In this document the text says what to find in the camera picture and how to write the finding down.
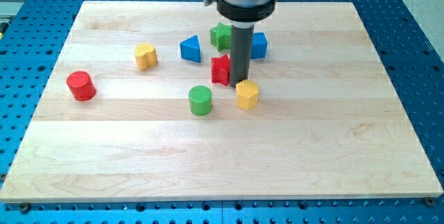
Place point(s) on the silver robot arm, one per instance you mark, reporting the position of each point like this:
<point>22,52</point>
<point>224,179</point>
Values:
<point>247,4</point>

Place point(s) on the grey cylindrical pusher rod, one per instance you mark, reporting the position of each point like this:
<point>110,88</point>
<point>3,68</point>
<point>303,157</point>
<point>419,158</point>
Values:
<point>240,51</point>

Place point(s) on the light wooden board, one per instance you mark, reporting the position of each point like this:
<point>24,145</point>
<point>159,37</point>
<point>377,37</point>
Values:
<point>328,124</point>

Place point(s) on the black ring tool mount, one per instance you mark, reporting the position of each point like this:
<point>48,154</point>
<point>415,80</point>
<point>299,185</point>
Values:
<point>243,14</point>

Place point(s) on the yellow heart block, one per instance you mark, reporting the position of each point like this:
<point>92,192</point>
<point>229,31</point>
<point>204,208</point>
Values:
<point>146,56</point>

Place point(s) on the yellow hexagon block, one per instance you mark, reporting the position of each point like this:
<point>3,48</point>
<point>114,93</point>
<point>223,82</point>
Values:
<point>247,94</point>

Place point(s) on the blue triangle block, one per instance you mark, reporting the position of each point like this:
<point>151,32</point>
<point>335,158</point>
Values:
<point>190,49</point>

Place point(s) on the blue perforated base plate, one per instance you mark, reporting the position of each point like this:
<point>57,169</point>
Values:
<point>34,40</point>

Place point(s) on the green star block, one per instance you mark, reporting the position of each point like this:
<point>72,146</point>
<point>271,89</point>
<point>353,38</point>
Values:
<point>220,36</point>

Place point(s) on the red star block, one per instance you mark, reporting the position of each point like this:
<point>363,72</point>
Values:
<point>220,68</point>

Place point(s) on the green cylinder block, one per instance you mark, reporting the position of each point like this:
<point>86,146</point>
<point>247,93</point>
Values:
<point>200,100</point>

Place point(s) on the blue cube block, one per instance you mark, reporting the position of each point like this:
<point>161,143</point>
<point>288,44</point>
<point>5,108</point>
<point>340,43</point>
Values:
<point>259,46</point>

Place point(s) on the red cylinder block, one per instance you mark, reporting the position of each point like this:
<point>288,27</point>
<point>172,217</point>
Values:
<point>81,85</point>

